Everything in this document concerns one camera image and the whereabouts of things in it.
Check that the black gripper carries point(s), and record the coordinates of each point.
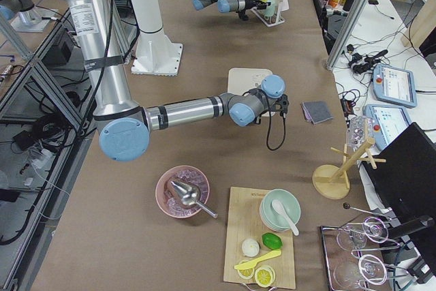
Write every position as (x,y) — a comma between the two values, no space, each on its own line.
(246,2)
(257,120)

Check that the green cup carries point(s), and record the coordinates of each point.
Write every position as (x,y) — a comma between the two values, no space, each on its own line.
(270,9)

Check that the cream cup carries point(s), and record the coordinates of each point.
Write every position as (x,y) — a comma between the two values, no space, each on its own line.
(282,5)

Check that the white cup rack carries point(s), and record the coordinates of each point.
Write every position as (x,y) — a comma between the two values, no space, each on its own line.
(277,19)

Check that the cream rabbit print tray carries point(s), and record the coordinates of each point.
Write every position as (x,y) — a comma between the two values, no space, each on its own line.
(241,80)

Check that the black tray with glasses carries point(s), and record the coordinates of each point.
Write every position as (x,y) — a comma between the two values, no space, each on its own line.
(376,251)

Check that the folded grey cloth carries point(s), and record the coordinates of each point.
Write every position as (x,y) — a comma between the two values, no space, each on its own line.
(316,112)

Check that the black power adapter box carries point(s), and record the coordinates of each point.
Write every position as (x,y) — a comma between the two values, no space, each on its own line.
(348,107)

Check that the clear patterned glass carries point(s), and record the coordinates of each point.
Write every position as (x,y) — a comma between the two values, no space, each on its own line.
(360,129)

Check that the wooden mug tree stand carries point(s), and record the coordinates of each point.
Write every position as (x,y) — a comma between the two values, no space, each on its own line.
(332,181)

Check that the white plastic spoon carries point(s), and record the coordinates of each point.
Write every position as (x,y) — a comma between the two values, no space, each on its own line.
(280,209)

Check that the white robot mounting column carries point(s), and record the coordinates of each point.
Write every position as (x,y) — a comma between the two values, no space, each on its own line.
(155,53)

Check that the green top bowl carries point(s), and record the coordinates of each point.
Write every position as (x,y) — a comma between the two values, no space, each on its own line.
(271,218)

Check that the metal scoop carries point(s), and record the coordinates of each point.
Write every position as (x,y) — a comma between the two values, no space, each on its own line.
(189,195)

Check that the green lime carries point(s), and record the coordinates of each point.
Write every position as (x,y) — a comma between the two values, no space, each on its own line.
(272,241)

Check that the bamboo cutting board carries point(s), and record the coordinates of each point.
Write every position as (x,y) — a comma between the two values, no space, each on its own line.
(244,222)

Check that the white garlic bulb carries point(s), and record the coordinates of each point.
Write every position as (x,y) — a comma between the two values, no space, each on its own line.
(250,248)

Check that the pink ice bowl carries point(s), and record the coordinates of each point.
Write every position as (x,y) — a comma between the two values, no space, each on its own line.
(166,198)

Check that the black monitor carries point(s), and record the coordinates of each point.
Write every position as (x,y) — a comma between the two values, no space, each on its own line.
(405,183)

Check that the yellow plastic knife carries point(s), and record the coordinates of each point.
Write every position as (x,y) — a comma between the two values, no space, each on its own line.
(252,263)

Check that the lemon half right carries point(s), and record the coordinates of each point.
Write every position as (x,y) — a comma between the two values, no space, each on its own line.
(264,276)

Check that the lemon half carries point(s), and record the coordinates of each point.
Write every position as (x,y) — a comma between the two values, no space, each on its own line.
(246,274)
(264,276)

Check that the lemon half left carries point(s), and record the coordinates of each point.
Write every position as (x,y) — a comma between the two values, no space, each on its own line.
(246,274)

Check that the aluminium frame post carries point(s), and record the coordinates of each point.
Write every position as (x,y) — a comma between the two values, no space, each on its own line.
(345,33)

